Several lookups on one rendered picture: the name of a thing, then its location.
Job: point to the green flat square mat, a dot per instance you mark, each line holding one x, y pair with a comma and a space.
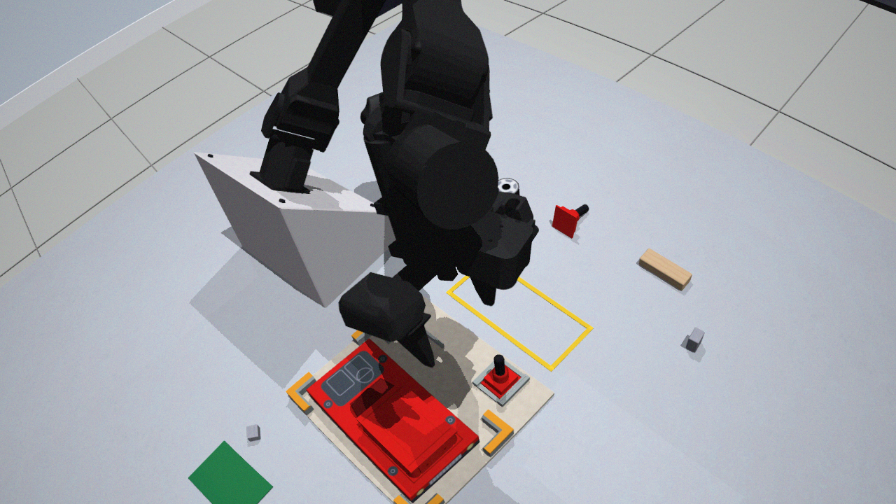
226, 478

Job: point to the tan wooden block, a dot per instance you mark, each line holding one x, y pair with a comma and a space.
665, 269

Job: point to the yellow rectangular frame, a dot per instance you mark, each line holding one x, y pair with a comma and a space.
513, 340

